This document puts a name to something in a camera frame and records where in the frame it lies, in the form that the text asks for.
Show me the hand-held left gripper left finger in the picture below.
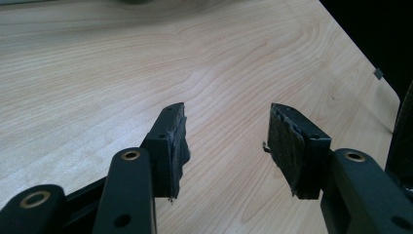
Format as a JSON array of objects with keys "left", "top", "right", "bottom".
[{"left": 140, "top": 101, "right": 191, "bottom": 200}]

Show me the black chair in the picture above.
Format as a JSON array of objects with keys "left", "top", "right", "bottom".
[{"left": 385, "top": 80, "right": 413, "bottom": 189}]

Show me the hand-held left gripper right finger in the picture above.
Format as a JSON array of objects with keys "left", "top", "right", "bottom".
[{"left": 266, "top": 102, "right": 332, "bottom": 200}]

